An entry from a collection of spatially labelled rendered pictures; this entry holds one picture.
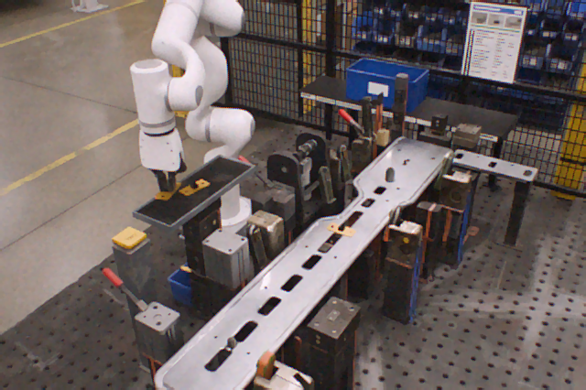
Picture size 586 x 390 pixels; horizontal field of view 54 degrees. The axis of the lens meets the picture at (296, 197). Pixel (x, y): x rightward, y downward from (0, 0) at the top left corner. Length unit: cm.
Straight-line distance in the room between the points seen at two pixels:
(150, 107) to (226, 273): 46
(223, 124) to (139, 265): 64
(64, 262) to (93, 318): 151
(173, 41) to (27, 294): 213
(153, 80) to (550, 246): 156
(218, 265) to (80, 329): 61
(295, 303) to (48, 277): 211
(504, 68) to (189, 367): 167
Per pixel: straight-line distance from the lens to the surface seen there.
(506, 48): 242
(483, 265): 216
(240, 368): 134
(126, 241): 148
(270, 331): 141
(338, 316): 141
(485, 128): 234
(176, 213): 155
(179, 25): 151
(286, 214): 173
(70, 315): 203
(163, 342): 140
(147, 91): 138
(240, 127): 193
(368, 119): 206
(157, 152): 146
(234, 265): 150
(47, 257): 355
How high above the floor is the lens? 200
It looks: 32 degrees down
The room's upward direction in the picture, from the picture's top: 1 degrees counter-clockwise
